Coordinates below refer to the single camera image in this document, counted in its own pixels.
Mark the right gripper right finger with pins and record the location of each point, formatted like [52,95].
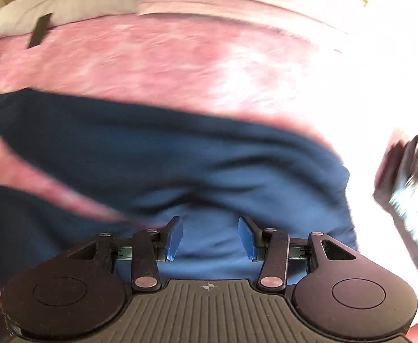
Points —
[271,247]

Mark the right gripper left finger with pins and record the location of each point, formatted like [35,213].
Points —
[151,246]

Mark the pink floral bed blanket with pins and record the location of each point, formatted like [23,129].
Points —
[354,100]

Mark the navy blue sweatpants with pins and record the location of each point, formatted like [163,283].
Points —
[150,164]

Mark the grey pillow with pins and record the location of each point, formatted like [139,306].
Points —
[20,17]

